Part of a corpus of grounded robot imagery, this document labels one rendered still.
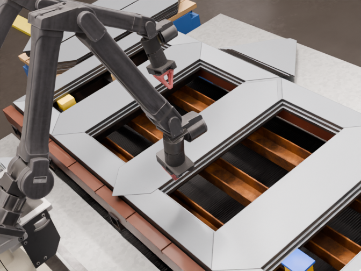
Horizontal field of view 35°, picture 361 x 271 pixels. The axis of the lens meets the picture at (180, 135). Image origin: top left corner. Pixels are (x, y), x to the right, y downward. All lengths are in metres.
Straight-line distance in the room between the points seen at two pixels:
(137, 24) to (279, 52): 0.73
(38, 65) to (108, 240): 0.83
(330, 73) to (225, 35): 0.57
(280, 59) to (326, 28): 1.73
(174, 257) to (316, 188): 0.45
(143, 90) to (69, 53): 1.22
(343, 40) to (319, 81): 1.65
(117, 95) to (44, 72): 0.97
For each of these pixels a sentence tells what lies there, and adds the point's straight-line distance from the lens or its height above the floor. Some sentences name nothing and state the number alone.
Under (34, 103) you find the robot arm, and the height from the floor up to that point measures 1.41.
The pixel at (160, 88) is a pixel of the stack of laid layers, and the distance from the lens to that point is 2.24.
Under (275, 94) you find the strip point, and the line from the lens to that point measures 2.07.
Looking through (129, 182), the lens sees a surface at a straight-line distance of 1.86.
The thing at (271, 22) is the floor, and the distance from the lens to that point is 4.20.
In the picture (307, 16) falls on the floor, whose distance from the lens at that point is 4.21.
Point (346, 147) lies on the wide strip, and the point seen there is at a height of 0.85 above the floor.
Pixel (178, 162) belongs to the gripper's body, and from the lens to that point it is 1.61.
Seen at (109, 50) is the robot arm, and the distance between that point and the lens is 1.36.
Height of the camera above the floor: 2.09
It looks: 39 degrees down
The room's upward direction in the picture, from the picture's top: 15 degrees counter-clockwise
